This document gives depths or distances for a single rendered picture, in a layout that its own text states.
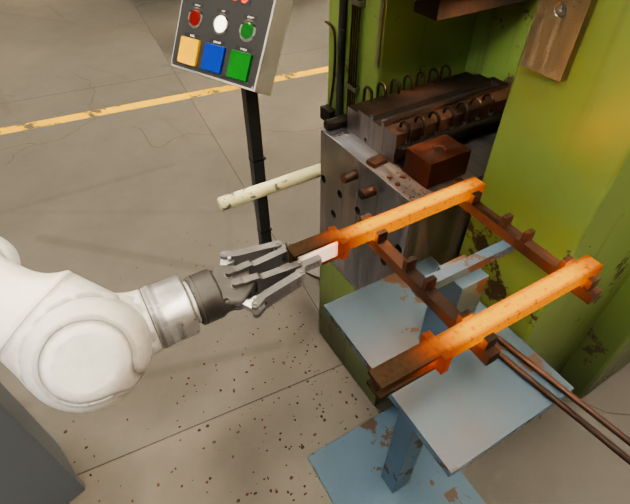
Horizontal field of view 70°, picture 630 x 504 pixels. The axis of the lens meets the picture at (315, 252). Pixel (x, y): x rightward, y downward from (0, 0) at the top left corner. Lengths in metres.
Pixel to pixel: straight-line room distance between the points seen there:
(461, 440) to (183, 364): 1.24
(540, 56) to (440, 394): 0.63
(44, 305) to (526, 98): 0.87
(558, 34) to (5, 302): 0.87
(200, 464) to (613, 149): 1.42
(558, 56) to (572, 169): 0.20
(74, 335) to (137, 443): 1.34
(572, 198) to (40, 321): 0.89
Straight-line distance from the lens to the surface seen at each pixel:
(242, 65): 1.39
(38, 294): 0.48
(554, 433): 1.85
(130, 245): 2.40
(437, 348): 0.60
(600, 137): 0.94
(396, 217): 0.77
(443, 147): 1.09
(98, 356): 0.43
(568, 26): 0.92
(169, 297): 0.63
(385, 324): 0.96
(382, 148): 1.14
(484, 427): 0.88
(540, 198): 1.04
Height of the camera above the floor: 1.52
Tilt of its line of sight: 44 degrees down
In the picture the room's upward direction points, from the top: straight up
